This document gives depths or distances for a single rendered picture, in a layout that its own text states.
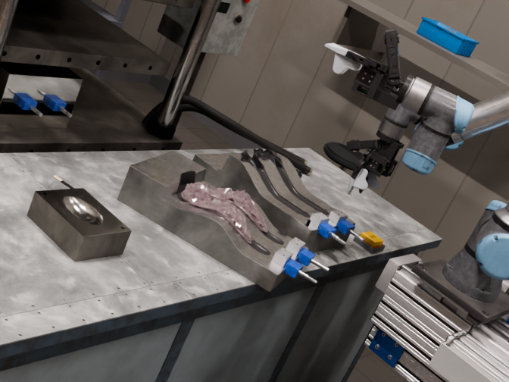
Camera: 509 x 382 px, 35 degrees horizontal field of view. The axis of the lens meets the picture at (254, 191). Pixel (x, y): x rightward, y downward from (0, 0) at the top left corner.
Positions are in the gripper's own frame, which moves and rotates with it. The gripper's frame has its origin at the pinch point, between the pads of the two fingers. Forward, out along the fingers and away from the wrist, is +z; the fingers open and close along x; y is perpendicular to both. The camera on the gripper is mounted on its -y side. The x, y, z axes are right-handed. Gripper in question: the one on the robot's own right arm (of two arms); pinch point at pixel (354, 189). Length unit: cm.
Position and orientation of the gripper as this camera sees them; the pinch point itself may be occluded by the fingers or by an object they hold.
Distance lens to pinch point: 246.8
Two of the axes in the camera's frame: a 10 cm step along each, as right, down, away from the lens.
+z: -3.9, 8.5, 3.5
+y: 6.9, 5.2, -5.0
